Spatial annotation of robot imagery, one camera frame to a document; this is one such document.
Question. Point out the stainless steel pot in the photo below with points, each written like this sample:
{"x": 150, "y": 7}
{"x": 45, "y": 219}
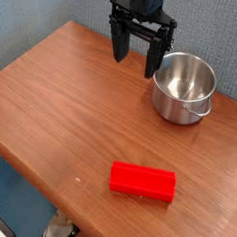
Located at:
{"x": 182, "y": 88}

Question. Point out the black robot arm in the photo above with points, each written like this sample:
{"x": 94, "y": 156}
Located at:
{"x": 146, "y": 20}

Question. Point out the red plastic block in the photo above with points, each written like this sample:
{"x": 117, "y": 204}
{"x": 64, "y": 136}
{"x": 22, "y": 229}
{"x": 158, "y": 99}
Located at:
{"x": 143, "y": 181}

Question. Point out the grey table leg bracket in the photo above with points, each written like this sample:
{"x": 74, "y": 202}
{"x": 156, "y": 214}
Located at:
{"x": 60, "y": 226}

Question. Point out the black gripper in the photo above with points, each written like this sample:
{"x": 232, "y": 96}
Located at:
{"x": 147, "y": 20}

